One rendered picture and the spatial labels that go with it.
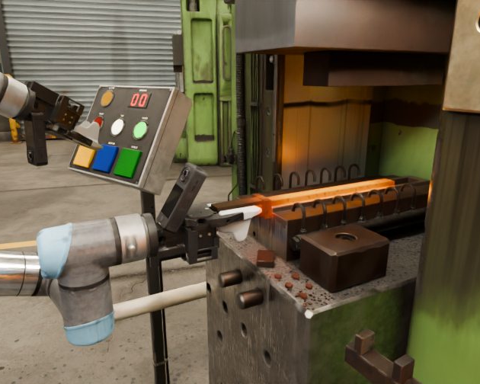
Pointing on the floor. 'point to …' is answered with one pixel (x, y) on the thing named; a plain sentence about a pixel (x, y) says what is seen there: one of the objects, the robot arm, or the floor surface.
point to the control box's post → (153, 294)
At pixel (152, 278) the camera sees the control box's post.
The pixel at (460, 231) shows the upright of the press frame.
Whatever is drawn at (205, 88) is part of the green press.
